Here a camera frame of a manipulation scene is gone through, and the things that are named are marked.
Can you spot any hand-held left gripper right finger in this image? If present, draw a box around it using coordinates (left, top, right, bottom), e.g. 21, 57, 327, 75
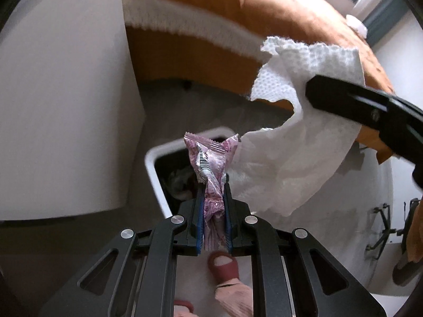
222, 173, 387, 317

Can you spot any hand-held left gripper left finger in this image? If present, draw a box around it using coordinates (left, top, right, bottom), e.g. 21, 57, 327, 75
40, 185, 205, 317

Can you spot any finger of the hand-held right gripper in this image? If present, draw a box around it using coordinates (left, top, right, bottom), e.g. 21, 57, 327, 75
305, 74, 423, 170

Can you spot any pink patterned snack wrapper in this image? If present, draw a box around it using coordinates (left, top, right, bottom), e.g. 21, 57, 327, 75
183, 132, 240, 251

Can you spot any white trash bin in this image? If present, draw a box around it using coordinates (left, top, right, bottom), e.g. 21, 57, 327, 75
144, 127, 238, 217

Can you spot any white paper towel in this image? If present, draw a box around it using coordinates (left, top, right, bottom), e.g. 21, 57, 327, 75
231, 36, 367, 217

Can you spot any red slipper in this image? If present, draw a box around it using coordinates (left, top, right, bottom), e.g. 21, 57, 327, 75
174, 300, 194, 314
208, 251, 240, 286

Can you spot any black chair base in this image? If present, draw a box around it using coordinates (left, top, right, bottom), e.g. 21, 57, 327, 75
365, 203, 402, 260

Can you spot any teal curtain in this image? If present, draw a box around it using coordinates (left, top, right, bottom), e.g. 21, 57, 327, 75
367, 0, 410, 45

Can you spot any orange blanket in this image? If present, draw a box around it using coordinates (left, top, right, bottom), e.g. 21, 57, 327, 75
126, 0, 397, 166

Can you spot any white furniture panel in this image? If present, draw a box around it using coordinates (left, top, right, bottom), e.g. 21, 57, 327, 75
0, 0, 146, 222

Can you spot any white fringed bed sheet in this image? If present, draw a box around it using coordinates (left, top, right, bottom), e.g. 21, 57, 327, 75
121, 0, 268, 65

